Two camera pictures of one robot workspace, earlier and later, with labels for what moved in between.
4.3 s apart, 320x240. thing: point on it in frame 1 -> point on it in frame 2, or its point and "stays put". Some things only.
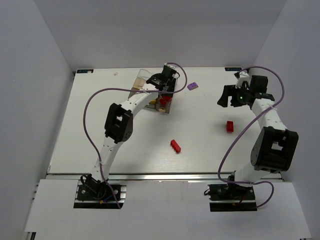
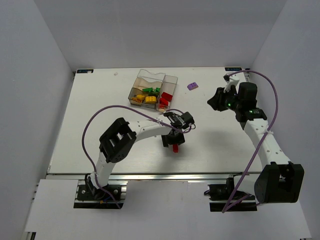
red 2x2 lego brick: x=162 y=101 stays put
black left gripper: x=162 y=91 -> x=172 y=139
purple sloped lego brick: x=192 y=86 stays put
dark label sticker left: x=85 y=71 stays put
